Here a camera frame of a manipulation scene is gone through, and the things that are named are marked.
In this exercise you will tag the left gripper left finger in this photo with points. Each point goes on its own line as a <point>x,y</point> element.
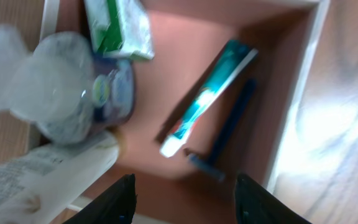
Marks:
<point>116,205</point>

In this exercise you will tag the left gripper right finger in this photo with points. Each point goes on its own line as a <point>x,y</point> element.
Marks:
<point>255,205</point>

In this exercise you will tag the dark blue razor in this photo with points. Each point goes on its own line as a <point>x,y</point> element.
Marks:
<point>208,165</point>

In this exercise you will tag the white Pantene tube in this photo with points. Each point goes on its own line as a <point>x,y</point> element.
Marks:
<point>36,187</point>

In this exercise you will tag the clear blue soap dispenser bottle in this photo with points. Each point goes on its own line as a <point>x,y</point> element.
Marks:
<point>61,87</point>

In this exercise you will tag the Colgate toothpaste tube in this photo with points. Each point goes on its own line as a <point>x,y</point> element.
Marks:
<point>234,58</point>

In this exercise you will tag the small green white box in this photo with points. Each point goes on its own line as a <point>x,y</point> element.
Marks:
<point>120,29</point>

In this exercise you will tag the white box pink interior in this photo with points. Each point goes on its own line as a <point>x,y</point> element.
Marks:
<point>187,37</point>

